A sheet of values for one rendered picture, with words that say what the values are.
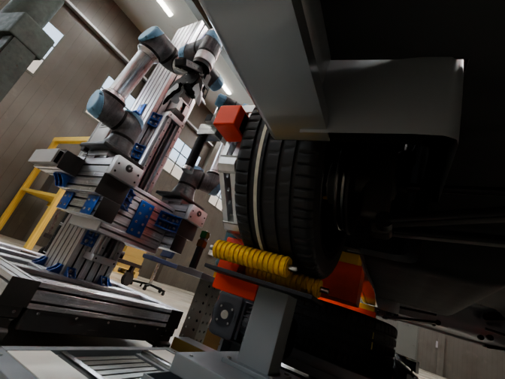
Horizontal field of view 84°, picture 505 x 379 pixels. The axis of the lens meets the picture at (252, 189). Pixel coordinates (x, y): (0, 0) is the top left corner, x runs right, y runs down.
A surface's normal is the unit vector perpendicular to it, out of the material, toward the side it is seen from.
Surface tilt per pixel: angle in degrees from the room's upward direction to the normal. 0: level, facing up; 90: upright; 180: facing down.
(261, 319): 90
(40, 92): 90
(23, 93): 90
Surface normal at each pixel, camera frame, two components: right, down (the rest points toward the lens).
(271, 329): -0.38, -0.46
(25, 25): 0.92, 0.18
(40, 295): 0.82, 0.06
